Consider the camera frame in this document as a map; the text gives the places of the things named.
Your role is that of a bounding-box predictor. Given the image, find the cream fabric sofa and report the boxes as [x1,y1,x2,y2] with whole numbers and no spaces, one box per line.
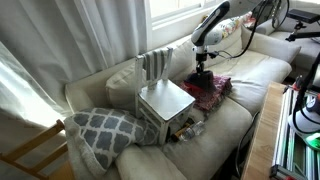
[64,24,303,180]

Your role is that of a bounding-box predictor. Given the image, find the black floor cable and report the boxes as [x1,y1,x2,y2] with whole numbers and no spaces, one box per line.
[234,111,261,178]

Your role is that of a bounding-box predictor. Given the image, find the yellow black tool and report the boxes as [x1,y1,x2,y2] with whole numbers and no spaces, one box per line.
[170,117,196,143]

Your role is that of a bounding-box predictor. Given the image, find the clear plastic bottle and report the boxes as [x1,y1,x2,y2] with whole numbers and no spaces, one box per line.
[181,120,206,141]

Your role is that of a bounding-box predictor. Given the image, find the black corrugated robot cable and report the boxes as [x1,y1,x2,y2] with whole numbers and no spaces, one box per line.
[215,0,292,60]

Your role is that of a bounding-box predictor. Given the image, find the aluminium rail frame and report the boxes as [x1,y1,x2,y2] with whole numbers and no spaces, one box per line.
[269,85,320,180]

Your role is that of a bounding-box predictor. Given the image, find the white curtain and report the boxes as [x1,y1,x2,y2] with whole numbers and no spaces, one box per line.
[0,0,148,129]

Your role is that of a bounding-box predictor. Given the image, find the black camera on stand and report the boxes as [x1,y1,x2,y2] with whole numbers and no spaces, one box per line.
[285,8,320,43]

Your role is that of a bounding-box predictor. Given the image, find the brown wooden chair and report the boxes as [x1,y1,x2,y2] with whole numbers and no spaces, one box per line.
[0,118,76,180]

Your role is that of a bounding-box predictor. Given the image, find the floral folded blanket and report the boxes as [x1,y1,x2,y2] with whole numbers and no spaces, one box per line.
[202,11,255,40]

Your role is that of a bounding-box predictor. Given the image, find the white framed window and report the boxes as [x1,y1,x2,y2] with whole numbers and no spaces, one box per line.
[144,0,228,52]

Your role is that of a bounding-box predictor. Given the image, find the grey white lattice pillow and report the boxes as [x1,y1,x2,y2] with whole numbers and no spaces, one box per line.
[62,106,160,178]

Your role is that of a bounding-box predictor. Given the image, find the plain cream pillow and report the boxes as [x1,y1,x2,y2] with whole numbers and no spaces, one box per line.
[114,143,188,180]

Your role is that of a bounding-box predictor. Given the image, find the red white patterned cloth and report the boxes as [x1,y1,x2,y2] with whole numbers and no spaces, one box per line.
[177,73,234,113]

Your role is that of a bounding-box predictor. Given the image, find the grey sofa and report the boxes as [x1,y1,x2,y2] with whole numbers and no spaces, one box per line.
[255,0,320,72]

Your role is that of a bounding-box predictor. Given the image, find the light wooden table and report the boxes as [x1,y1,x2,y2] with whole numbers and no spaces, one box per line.
[240,81,288,180]

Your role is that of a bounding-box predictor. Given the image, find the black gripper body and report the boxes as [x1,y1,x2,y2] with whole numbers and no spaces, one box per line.
[195,51,207,74]

